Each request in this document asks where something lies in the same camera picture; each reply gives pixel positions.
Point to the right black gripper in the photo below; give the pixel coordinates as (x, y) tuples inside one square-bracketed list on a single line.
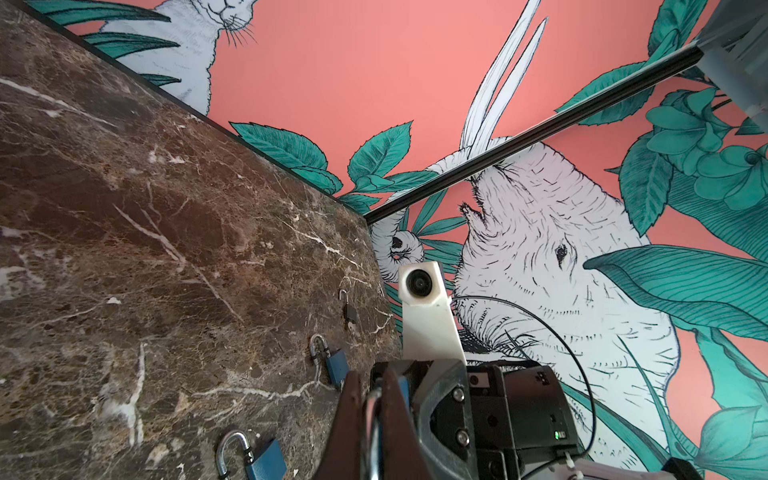
[(495, 420)]

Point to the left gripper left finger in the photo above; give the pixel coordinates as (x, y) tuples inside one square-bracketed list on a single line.
[(342, 455)]

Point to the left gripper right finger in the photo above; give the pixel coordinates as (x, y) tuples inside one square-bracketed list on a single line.
[(398, 416)]

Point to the blue padlock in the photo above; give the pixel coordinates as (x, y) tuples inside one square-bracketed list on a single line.
[(381, 456), (266, 462), (336, 362)]

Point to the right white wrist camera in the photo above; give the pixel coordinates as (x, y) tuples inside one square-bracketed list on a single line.
[(429, 330)]

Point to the right black frame post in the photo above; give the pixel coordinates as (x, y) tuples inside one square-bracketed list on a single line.
[(614, 99)]

